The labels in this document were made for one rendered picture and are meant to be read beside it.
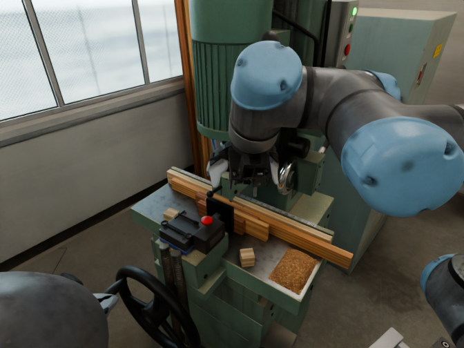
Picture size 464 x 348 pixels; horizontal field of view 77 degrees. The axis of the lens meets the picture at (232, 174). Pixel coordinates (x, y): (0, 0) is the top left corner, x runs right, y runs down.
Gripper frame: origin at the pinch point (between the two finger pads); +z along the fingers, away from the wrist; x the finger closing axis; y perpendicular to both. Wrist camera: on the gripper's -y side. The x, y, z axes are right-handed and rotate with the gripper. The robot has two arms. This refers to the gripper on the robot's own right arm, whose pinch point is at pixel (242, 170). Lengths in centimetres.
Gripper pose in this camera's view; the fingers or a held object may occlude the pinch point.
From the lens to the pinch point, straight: 64.6
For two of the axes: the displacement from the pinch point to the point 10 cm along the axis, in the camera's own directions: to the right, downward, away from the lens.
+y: 0.7, 9.3, -3.7
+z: -0.5, 3.7, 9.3
